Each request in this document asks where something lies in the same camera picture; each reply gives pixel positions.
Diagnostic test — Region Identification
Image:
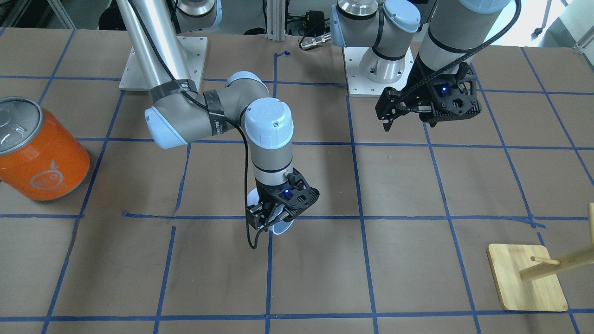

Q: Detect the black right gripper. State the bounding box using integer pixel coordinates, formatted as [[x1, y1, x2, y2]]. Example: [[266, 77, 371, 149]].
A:
[[256, 170, 320, 222]]

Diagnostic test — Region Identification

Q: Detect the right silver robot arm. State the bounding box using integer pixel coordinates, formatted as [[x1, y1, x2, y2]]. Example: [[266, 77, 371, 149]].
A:
[[117, 0, 320, 230]]

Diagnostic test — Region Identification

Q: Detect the wooden mug tree stand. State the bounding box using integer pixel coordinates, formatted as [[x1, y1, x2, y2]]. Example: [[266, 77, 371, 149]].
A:
[[487, 202, 594, 311]]

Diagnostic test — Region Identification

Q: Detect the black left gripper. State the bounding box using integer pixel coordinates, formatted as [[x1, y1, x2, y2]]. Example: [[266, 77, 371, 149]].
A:
[[408, 62, 481, 128]]

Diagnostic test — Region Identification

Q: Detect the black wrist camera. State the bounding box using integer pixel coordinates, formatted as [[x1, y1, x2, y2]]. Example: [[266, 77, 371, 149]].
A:
[[245, 203, 270, 230], [374, 87, 405, 132]]

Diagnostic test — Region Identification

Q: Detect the light blue plastic cup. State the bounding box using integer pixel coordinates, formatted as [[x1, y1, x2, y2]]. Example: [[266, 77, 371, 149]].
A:
[[246, 188, 294, 235]]

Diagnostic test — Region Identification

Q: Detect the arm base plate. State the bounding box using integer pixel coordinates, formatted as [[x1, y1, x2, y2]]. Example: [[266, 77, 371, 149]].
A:
[[119, 36, 208, 92], [343, 47, 413, 97]]

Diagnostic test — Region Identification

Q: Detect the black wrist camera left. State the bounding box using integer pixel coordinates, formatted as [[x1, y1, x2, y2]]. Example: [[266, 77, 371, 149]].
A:
[[374, 87, 405, 132]]

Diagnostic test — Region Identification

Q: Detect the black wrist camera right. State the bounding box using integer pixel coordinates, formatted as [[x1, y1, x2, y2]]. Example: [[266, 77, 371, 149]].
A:
[[245, 203, 270, 230]]

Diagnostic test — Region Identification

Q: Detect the large orange can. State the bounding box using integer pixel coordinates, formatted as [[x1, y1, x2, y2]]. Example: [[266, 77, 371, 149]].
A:
[[0, 96, 90, 201]]

